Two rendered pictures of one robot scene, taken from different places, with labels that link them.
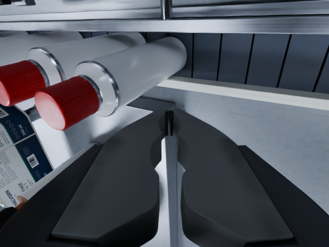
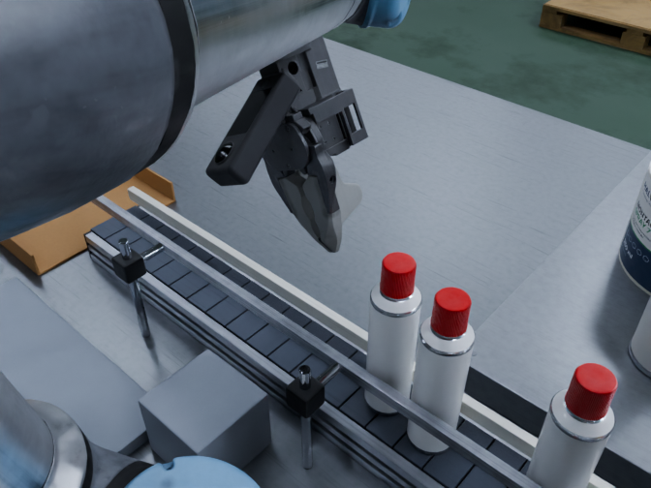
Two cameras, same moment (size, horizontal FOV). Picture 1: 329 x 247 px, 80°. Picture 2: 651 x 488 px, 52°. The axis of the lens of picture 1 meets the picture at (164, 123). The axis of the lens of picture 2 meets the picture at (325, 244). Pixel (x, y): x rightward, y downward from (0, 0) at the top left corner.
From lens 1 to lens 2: 62 cm
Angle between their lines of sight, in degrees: 57
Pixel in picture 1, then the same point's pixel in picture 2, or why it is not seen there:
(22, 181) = not seen: outside the picture
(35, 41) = (535, 460)
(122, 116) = (537, 384)
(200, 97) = not seen: hidden behind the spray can
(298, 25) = (263, 307)
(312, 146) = (324, 284)
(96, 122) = (618, 405)
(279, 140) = (349, 297)
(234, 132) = not seen: hidden behind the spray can
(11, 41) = (543, 447)
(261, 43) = (299, 354)
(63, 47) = (420, 355)
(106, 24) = (397, 398)
